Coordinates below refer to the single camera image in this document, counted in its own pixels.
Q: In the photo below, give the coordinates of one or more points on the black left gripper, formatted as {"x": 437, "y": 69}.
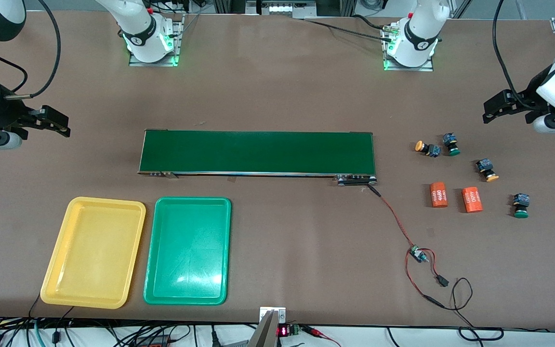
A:
{"x": 531, "y": 97}

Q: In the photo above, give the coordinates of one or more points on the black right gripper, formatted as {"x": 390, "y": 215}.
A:
{"x": 6, "y": 115}

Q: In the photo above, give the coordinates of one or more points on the yellow mushroom push button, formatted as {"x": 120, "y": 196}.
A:
{"x": 485, "y": 166}
{"x": 432, "y": 150}

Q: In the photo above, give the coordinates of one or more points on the green mushroom push button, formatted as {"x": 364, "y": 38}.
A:
{"x": 521, "y": 200}
{"x": 450, "y": 141}

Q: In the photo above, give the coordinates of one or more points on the orange cylinder white 4680 print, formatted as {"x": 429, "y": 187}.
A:
{"x": 438, "y": 194}
{"x": 472, "y": 200}

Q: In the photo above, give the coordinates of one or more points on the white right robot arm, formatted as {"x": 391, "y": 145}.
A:
{"x": 133, "y": 19}

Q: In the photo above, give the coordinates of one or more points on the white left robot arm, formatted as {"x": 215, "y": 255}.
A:
{"x": 427, "y": 19}

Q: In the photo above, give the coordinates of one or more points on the yellow plastic tray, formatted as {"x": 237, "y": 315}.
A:
{"x": 94, "y": 250}

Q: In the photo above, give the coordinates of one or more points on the small speed controller board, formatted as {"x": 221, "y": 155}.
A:
{"x": 417, "y": 253}

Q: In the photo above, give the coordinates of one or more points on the green plastic tray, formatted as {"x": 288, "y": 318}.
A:
{"x": 188, "y": 250}

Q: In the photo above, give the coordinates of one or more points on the green conveyor belt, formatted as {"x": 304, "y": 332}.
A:
{"x": 258, "y": 152}

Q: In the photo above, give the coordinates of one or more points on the black orange power adapter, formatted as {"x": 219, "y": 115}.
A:
{"x": 154, "y": 343}

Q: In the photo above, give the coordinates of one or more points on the red clip lead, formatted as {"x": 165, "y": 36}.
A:
{"x": 316, "y": 331}

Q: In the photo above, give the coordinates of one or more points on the red LED display module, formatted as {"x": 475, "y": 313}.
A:
{"x": 283, "y": 331}

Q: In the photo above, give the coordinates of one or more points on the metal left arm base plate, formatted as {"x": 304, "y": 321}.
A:
{"x": 429, "y": 65}

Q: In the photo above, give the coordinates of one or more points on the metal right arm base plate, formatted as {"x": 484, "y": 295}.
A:
{"x": 177, "y": 43}

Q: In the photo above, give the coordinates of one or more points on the aluminium frame structure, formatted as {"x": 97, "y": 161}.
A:
{"x": 282, "y": 8}

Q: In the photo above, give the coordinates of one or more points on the small metal bracket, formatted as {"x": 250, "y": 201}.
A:
{"x": 280, "y": 313}

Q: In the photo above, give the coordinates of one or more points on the grey camera mount pole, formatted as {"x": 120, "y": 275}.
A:
{"x": 264, "y": 335}

